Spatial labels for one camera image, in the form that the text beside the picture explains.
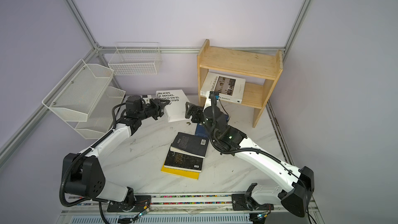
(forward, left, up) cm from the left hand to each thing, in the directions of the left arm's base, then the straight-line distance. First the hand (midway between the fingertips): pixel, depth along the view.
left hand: (169, 102), depth 80 cm
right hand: (-9, -13, +9) cm, 18 cm away
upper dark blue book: (-1, -17, -27) cm, 32 cm away
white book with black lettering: (-6, -4, 0) cm, 7 cm away
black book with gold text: (-22, -3, -23) cm, 32 cm away
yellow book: (-28, -6, -26) cm, 38 cm away
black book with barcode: (-12, -10, -23) cm, 28 cm away
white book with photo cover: (+13, -34, -2) cm, 36 cm away
